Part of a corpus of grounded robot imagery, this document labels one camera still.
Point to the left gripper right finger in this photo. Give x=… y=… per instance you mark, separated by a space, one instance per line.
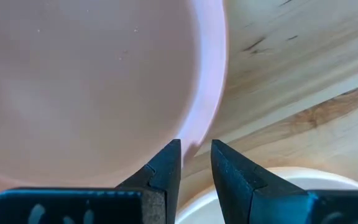
x=235 y=180

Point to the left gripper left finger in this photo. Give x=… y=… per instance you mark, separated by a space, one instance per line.
x=166 y=174

